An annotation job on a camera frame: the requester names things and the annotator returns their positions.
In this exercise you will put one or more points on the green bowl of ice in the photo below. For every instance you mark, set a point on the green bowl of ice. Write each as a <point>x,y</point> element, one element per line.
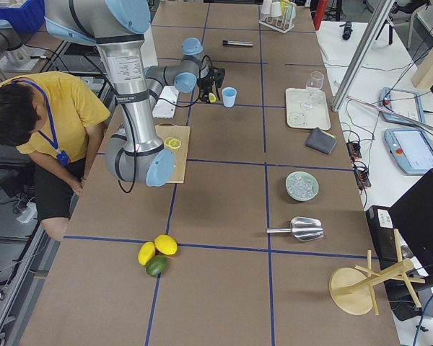
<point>301,186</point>

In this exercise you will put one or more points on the person in yellow shirt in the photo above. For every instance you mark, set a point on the person in yellow shirt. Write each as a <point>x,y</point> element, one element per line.
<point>59,123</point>

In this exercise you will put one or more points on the upper teach pendant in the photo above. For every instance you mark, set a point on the upper teach pendant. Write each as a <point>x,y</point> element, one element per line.
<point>402,102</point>

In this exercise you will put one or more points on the lower teach pendant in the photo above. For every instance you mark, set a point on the lower teach pendant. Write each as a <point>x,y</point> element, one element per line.
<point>411,149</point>

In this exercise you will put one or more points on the steel ice scoop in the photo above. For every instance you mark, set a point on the steel ice scoop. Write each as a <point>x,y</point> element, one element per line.
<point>301,228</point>

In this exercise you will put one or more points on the white cup rack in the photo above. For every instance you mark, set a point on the white cup rack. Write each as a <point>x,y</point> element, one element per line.
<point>278,15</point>

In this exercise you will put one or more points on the green lime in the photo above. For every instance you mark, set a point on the green lime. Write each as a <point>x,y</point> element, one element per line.
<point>156,265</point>

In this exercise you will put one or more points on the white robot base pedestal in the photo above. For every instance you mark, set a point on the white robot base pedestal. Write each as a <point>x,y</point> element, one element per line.
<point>165,106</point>

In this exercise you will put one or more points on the teach pendant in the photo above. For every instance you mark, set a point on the teach pendant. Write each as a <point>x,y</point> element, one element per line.
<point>402,102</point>
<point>411,149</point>

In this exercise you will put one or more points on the wooden mug tree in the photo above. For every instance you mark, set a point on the wooden mug tree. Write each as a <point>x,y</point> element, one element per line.
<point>352,289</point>

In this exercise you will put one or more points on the white bear tray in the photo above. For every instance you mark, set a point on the white bear tray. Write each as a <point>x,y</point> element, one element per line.
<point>306,109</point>

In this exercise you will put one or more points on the yellow lemon slices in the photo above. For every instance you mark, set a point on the yellow lemon slices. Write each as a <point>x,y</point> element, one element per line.
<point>172,143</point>

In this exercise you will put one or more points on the black monitor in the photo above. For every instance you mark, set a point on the black monitor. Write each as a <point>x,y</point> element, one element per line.
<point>412,215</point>

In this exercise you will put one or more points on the aluminium frame post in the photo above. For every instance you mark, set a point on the aluminium frame post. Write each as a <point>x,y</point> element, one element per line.
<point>377,19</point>

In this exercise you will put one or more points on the wooden cutting board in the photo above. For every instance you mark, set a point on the wooden cutting board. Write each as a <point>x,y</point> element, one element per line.
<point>182,133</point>

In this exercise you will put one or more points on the grey folded cloth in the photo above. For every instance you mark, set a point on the grey folded cloth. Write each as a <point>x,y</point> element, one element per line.
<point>321,141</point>

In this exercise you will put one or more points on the yellow lemon by edge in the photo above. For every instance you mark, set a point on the yellow lemon by edge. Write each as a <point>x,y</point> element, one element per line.
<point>146,253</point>

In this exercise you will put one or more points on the light blue cup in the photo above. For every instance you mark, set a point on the light blue cup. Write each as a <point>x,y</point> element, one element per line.
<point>229,95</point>

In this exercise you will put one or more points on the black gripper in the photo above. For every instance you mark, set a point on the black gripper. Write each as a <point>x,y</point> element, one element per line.
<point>204,83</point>

